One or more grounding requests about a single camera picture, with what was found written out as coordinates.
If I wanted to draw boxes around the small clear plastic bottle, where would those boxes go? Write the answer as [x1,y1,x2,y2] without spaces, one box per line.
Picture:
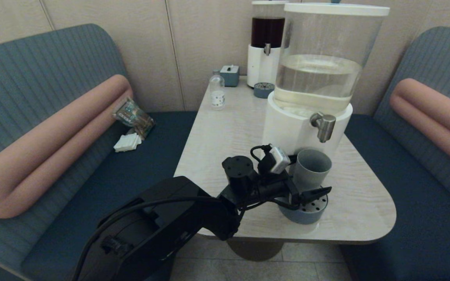
[210,70,226,111]

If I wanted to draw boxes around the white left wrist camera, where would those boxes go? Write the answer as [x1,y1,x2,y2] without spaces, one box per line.
[269,146,291,174]

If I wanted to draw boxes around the pink bolster cushion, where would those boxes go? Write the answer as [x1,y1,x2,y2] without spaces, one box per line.
[0,74,134,219]
[389,78,450,178]

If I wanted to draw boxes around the large silver dispenser tap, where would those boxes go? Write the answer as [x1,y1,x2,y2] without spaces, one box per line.
[310,112,337,144]

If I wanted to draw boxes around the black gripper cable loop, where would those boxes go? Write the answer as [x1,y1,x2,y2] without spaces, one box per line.
[272,197,302,211]

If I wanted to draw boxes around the small blue round drip tray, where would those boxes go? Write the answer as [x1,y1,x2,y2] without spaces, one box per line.
[254,82,276,99]

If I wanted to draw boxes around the blue-grey tissue box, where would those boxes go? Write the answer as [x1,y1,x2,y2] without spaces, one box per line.
[220,65,240,87]

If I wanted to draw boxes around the large clear water dispenser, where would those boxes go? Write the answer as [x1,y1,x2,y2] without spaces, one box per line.
[261,0,390,184]

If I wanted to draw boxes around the clear plastic snack bag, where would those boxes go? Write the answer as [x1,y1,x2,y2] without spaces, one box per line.
[112,98,156,140]

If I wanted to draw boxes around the grey perforated drip tray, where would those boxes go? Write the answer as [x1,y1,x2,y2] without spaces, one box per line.
[278,187,329,225]

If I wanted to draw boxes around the blue upholstered sofa bench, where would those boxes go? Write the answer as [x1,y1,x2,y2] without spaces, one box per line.
[0,23,198,281]
[340,26,450,281]

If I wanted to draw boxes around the dark drink dispenser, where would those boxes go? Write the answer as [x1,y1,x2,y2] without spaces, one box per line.
[247,0,289,89]

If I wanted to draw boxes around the white paper napkins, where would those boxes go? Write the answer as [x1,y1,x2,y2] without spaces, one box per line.
[114,133,143,153]

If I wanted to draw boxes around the thin black camera cable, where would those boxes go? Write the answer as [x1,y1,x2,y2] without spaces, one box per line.
[250,145,272,163]

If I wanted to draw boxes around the grey-blue plastic cup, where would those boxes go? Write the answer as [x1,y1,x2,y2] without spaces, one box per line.
[293,149,332,194]

